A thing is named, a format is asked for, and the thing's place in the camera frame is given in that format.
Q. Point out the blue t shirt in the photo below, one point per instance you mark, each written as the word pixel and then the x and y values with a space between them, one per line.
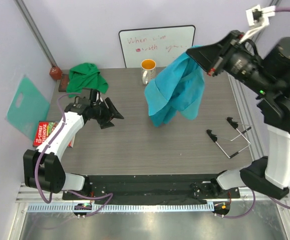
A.
pixel 178 88

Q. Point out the white mug orange inside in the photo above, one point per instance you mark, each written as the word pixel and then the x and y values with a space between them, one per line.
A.
pixel 148 67

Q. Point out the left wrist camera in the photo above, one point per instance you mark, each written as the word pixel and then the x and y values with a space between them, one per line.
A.
pixel 90 96

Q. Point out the whiteboard with red writing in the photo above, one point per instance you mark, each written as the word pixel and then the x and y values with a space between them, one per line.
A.
pixel 161 44

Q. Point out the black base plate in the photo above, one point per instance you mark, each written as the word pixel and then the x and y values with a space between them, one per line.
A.
pixel 156 189

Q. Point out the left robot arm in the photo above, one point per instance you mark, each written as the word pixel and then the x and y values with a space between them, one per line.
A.
pixel 43 165

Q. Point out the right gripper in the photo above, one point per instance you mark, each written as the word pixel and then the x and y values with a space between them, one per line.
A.
pixel 212 57

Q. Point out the brown flat pad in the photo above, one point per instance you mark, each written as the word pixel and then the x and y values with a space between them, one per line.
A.
pixel 63 83

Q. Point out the red book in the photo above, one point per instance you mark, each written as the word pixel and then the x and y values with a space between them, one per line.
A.
pixel 44 130

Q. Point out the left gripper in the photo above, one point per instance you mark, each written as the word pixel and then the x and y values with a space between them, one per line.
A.
pixel 103 122

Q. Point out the teal plastic cutting board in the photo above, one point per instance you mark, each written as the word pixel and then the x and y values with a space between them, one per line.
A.
pixel 27 108

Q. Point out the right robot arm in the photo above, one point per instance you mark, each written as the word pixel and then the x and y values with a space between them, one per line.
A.
pixel 269 78

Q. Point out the brown block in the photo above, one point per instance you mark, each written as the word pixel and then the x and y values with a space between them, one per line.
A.
pixel 55 73

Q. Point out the green t shirt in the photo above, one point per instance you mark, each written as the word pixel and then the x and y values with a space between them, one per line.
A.
pixel 86 75

